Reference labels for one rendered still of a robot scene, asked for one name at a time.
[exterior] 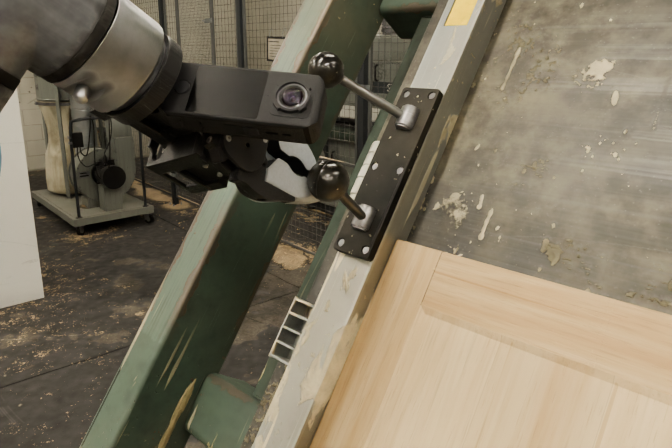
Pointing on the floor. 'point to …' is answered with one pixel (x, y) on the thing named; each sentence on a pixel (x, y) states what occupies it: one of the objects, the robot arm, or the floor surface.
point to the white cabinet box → (16, 216)
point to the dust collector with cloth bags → (86, 163)
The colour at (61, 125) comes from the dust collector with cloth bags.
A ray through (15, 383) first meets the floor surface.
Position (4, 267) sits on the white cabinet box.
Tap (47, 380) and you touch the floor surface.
